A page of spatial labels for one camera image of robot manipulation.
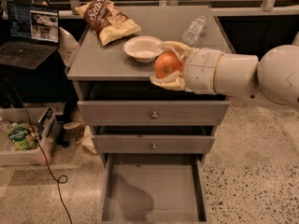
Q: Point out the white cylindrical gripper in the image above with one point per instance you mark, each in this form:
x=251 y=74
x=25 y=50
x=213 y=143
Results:
x=200 y=70

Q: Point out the orange fruit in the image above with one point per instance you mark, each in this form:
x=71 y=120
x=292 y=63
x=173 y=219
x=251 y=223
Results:
x=166 y=64

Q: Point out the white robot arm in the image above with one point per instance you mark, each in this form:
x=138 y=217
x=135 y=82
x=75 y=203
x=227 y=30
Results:
x=271 y=81

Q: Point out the grey drawer cabinet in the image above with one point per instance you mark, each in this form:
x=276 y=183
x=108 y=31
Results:
x=106 y=73

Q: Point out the grey top drawer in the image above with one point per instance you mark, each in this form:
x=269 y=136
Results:
x=152 y=113

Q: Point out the grey middle drawer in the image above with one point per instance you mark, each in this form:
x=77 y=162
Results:
x=169 y=144

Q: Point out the grey open bottom drawer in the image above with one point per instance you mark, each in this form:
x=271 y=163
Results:
x=153 y=189

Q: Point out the clear plastic water bottle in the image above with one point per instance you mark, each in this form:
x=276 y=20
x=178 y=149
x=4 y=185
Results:
x=196 y=27

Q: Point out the white bowl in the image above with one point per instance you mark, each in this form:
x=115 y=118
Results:
x=143 y=49

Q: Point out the yellow brown chip bag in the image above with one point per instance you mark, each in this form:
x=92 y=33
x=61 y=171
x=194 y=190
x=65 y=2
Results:
x=107 y=21

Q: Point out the white paper bag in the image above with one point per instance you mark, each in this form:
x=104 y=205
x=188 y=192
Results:
x=68 y=46

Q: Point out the beige shoe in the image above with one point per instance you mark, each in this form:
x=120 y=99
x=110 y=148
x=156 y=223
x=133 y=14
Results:
x=71 y=125

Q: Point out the black open laptop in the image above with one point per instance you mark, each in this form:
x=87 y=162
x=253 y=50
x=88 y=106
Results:
x=33 y=35

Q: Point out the clear plastic storage bin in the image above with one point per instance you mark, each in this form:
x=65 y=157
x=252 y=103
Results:
x=44 y=121

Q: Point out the green snack bag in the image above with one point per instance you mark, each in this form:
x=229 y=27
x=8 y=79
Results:
x=21 y=137

